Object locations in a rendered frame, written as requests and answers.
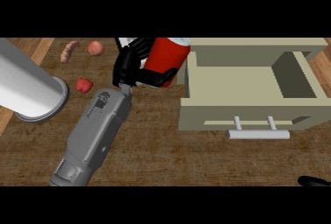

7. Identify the white cylinder with grey rim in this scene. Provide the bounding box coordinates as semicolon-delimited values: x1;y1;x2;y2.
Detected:
0;37;70;123

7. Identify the beige cabinet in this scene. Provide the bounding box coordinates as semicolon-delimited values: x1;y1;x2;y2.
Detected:
187;37;329;60

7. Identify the white drawer handle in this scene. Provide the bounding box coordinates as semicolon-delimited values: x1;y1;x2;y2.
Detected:
227;115;291;140

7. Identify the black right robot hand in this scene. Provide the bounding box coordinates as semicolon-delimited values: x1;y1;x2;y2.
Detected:
295;175;331;187

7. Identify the pink peach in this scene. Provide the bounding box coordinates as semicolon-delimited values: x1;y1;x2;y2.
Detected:
87;40;106;57

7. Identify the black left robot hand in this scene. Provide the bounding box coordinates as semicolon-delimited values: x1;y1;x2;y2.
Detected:
110;37;180;88

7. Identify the brown placemat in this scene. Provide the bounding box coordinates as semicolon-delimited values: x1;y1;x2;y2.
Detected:
0;37;331;187

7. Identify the tan sweet potato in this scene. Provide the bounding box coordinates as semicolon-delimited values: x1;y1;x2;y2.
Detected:
57;39;81;64

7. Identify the beige open drawer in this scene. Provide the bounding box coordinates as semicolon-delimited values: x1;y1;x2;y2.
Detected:
177;50;331;132

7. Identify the red bell pepper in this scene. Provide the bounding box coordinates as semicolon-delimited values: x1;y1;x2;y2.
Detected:
73;76;94;95

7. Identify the red can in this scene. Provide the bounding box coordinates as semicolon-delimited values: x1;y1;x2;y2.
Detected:
138;37;192;89

